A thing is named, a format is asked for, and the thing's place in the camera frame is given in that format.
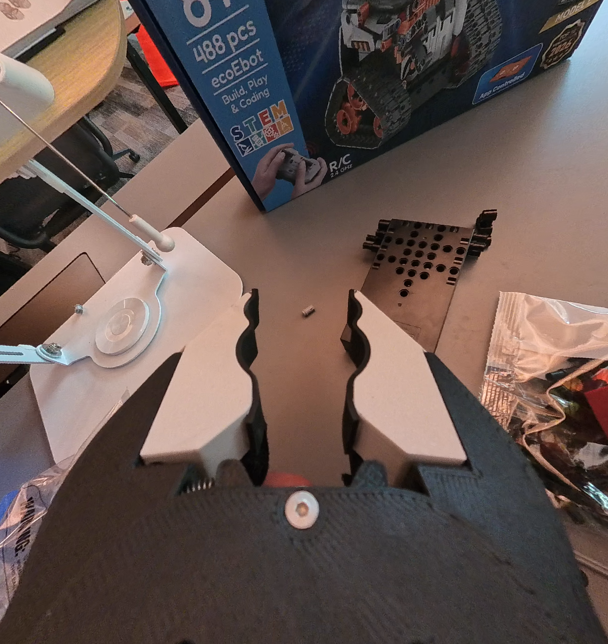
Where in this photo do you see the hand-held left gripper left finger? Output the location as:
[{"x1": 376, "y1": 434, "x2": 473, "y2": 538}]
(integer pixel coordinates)
[{"x1": 139, "y1": 288, "x2": 269, "y2": 486}]

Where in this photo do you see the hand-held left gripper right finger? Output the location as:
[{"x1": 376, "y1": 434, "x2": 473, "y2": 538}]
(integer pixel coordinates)
[{"x1": 341, "y1": 289, "x2": 468, "y2": 486}]

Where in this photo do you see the red foam cube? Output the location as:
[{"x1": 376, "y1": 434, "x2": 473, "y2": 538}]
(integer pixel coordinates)
[{"x1": 583, "y1": 385, "x2": 608, "y2": 447}]

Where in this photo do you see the black perforated building plate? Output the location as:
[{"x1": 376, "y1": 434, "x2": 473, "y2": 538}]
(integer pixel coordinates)
[{"x1": 340, "y1": 209, "x2": 498, "y2": 368}]

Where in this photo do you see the white book stand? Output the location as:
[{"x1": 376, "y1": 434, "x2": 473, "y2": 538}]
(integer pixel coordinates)
[{"x1": 0, "y1": 45, "x2": 244, "y2": 464}]

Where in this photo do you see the clear bag of building parts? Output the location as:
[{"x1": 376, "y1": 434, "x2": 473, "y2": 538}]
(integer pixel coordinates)
[{"x1": 480, "y1": 291, "x2": 608, "y2": 529}]

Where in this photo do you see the clear printed plastic bag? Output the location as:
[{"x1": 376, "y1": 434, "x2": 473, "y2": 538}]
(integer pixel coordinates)
[{"x1": 0, "y1": 387, "x2": 129, "y2": 644}]

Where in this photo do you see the black office chair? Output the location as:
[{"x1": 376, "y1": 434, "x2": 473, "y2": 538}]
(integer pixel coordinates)
[{"x1": 0, "y1": 116, "x2": 139, "y2": 252}]

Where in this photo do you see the blue toy robot box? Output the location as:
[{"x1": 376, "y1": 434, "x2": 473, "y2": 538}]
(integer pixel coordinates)
[{"x1": 128, "y1": 0, "x2": 606, "y2": 213}]

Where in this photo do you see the orange plastic object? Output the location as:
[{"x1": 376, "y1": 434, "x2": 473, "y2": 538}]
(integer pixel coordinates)
[{"x1": 133, "y1": 22, "x2": 179, "y2": 89}]

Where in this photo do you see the white instruction booklet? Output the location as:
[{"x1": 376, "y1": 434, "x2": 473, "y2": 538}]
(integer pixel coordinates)
[{"x1": 0, "y1": 0, "x2": 109, "y2": 58}]

